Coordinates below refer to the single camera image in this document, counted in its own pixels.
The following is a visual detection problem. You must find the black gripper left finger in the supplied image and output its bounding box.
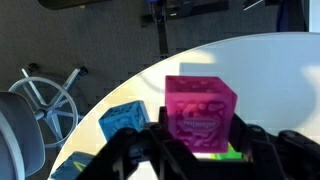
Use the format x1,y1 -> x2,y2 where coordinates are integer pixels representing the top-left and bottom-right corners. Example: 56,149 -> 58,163
157,106 -> 173,157

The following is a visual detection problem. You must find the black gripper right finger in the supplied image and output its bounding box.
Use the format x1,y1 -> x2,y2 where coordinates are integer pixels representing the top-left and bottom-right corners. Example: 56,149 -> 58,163
229,114 -> 251,157

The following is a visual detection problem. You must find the purple toy block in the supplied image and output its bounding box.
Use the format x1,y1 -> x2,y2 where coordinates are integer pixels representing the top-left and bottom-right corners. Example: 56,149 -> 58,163
165,75 -> 237,153

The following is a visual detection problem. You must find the green toy block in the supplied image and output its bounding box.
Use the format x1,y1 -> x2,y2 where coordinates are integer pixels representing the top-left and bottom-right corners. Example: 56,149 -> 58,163
210,144 -> 242,160

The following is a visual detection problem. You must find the blue toy block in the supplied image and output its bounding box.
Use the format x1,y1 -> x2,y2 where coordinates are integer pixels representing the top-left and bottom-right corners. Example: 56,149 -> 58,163
98,100 -> 150,141

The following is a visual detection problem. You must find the flat blue toy piece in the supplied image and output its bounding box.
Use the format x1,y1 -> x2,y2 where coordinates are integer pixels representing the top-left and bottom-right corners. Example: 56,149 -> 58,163
48,151 -> 94,180

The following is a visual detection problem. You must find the grey office chair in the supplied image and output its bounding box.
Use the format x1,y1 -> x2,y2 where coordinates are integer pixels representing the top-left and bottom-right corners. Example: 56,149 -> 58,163
0,63 -> 88,180

